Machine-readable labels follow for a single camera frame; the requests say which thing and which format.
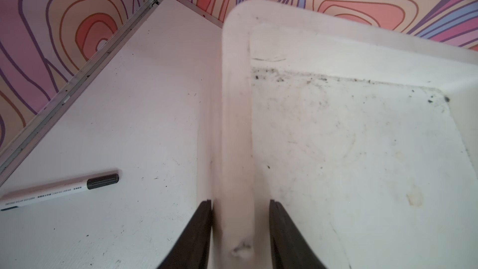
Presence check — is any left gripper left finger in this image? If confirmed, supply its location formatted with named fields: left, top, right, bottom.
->
left=158, top=200, right=213, bottom=269

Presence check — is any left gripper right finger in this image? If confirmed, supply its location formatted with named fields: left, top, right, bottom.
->
left=269, top=200, right=326, bottom=269

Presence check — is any white drawer cabinet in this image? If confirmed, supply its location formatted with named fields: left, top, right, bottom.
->
left=210, top=0, right=478, bottom=269

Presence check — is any black marker pen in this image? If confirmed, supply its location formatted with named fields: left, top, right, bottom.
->
left=1, top=173, right=120, bottom=212

